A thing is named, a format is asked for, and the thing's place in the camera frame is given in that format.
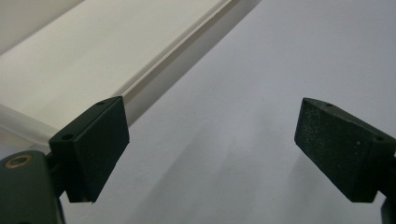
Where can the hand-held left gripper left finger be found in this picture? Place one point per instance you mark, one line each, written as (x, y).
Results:
(93, 155)

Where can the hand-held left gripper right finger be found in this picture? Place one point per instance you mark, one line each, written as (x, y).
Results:
(339, 149)

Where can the white tray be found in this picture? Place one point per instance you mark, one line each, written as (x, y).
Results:
(93, 56)

